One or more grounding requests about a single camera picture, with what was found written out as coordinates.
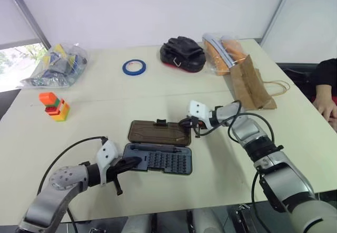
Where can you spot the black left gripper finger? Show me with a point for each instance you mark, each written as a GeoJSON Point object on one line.
{"type": "Point", "coordinates": [118, 186]}
{"type": "Point", "coordinates": [130, 162]}

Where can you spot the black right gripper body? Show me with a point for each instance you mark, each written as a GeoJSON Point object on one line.
{"type": "Point", "coordinates": [194, 121]}

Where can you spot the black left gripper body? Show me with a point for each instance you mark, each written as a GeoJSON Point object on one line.
{"type": "Point", "coordinates": [113, 171]}

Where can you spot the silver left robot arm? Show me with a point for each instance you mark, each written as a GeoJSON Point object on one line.
{"type": "Point", "coordinates": [56, 190]}

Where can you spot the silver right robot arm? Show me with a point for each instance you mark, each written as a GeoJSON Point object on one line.
{"type": "Point", "coordinates": [273, 161]}

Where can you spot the small bronze cylinder item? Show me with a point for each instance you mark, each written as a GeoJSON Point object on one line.
{"type": "Point", "coordinates": [180, 139]}

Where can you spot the grey screwdriver bit case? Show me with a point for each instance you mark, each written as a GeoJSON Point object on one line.
{"type": "Point", "coordinates": [159, 148]}

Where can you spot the person's bare hand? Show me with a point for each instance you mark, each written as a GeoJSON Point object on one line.
{"type": "Point", "coordinates": [326, 106]}

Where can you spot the grey rounded robot body shape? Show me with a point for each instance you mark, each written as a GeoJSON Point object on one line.
{"type": "Point", "coordinates": [206, 221]}
{"type": "Point", "coordinates": [139, 223]}

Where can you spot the brown paper bag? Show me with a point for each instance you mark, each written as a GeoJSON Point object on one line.
{"type": "Point", "coordinates": [250, 85]}

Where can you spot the black gloves on pad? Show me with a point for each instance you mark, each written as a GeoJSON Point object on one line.
{"type": "Point", "coordinates": [183, 55]}

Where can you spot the clear bag with orange items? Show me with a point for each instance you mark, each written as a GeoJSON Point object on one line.
{"type": "Point", "coordinates": [219, 53]}

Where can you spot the blue tape roll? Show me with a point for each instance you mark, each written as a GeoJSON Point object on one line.
{"type": "Point", "coordinates": [134, 67]}

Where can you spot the colourful toy brick stack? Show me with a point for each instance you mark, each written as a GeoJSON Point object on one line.
{"type": "Point", "coordinates": [55, 107]}

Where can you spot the dark seat beside table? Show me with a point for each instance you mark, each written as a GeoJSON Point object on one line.
{"type": "Point", "coordinates": [295, 77]}

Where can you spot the clear bag of mixed items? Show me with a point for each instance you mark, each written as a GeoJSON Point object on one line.
{"type": "Point", "coordinates": [56, 68]}

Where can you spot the person's black sleeve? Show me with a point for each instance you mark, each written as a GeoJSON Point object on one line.
{"type": "Point", "coordinates": [326, 72]}

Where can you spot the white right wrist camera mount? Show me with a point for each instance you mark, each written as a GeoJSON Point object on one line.
{"type": "Point", "coordinates": [198, 109]}

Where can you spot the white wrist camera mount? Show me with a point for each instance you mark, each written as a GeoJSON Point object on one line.
{"type": "Point", "coordinates": [106, 151]}
{"type": "Point", "coordinates": [198, 109]}

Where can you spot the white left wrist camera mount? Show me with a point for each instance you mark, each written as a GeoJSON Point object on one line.
{"type": "Point", "coordinates": [106, 151]}

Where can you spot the black metal bracket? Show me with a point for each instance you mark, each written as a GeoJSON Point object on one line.
{"type": "Point", "coordinates": [242, 217]}

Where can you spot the grey window frame post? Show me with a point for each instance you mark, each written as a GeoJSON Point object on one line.
{"type": "Point", "coordinates": [26, 11]}

